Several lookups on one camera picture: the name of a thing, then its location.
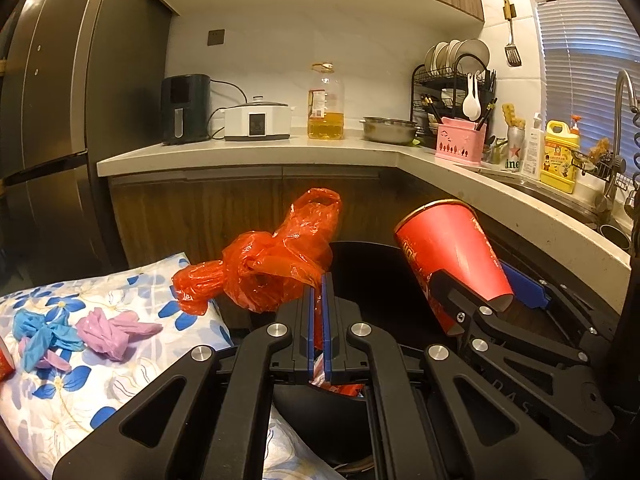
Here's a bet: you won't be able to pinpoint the steel refrigerator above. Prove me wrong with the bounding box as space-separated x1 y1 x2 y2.
0 0 173 281

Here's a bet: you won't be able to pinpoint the black trash bin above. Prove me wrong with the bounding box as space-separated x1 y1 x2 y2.
272 240 501 480

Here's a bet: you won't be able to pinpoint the white window blinds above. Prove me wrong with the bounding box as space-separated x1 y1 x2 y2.
537 0 640 151

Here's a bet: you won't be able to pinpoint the black dish rack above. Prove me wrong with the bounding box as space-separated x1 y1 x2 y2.
411 62 496 148

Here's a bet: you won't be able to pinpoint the blue rubber glove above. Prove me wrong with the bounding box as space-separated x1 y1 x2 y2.
12 307 86 373

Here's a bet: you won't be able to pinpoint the purple rubber glove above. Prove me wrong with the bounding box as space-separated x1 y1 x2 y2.
75 308 163 361

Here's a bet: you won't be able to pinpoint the slotted metal spatula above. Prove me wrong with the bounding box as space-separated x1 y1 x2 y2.
502 0 521 67

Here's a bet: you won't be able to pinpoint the steel basin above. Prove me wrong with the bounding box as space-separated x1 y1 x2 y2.
360 116 420 145

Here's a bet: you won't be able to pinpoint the yellow detergent bottle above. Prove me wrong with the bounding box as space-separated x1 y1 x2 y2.
540 115 582 195

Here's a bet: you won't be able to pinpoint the wooden base cabinet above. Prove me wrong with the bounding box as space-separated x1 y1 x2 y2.
107 162 626 311

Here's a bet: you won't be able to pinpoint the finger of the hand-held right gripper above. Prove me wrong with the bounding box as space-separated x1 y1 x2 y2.
430 268 590 377
504 259 602 337

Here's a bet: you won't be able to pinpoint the white pump bottle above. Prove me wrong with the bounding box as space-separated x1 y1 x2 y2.
522 112 546 181

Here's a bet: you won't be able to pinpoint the wire sink caddy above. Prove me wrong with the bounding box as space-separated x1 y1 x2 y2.
572 137 626 191

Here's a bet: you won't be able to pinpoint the pink utensil holder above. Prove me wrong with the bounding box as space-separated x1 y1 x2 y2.
434 116 488 164

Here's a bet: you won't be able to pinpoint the black chopsticks bundle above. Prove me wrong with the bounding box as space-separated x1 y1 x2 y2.
475 97 498 131

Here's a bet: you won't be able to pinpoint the blue floral blanket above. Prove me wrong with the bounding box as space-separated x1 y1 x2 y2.
0 252 346 480

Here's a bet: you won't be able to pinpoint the red plastic bag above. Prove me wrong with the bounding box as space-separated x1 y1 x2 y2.
172 187 368 398

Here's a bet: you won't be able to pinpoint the cooking oil bottle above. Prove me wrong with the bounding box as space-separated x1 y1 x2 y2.
306 62 346 142

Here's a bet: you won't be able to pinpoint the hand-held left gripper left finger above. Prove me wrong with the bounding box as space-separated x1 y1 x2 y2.
52 274 321 480

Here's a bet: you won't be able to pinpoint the steel cup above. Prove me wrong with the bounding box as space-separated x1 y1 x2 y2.
599 225 632 248

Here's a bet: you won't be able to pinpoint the white electric cooker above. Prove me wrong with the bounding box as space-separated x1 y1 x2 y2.
223 96 293 142

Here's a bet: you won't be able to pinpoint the white rice spoon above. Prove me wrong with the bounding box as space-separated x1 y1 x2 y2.
462 74 482 122

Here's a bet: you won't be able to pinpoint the black power cable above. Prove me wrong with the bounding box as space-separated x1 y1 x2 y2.
210 79 251 138

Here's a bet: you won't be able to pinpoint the steel faucet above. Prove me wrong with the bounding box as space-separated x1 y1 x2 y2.
602 70 640 211

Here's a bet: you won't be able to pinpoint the beer can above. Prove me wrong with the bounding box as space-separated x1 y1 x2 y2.
505 126 527 173

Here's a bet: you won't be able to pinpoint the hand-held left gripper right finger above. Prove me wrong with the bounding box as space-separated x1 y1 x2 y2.
322 274 586 480

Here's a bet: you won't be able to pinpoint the row of white plates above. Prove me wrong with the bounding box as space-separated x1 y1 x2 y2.
424 39 463 73

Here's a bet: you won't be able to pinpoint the black air fryer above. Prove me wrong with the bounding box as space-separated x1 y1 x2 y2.
161 74 212 146

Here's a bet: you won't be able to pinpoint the red paper cup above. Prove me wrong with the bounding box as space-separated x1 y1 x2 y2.
393 200 516 336

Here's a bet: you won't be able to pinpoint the yellow dish brush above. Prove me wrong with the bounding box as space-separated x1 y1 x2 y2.
501 102 527 131

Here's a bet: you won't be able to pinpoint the steel sink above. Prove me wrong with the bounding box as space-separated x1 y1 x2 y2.
480 167 616 226

